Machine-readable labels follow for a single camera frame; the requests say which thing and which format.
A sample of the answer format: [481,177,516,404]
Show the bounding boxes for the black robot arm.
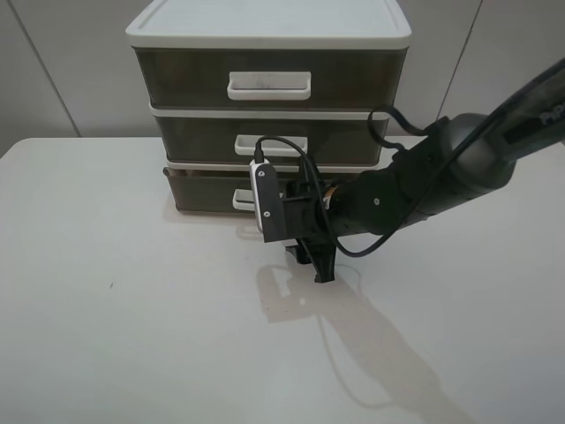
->
[286,61,564,283]

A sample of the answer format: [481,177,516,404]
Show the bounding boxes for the white plastic drawer cabinet frame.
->
[124,0,412,214]

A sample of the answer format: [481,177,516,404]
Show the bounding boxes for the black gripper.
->
[281,174,337,284]

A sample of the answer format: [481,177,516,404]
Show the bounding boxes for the black camera cable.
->
[253,105,432,259]

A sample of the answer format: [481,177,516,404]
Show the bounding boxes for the dark translucent drawer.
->
[162,167,380,215]
[156,117,380,166]
[135,49,406,111]

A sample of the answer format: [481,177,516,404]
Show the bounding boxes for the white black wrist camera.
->
[250,160,286,243]

